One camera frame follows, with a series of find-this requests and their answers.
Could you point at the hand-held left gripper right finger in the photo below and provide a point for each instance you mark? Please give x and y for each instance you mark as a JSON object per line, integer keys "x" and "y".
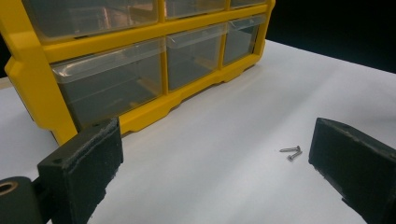
{"x": 355, "y": 161}

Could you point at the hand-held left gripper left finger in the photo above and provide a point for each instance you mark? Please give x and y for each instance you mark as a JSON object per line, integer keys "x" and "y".
{"x": 84, "y": 168}

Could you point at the small metal screw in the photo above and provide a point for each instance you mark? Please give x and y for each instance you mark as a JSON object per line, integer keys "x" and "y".
{"x": 294, "y": 155}
{"x": 289, "y": 149}

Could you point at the yellow black drawer organizer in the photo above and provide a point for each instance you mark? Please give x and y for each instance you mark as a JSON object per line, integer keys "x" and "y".
{"x": 31, "y": 62}

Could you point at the grid of clear drawers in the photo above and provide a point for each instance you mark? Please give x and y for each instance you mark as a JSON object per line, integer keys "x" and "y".
{"x": 109, "y": 81}

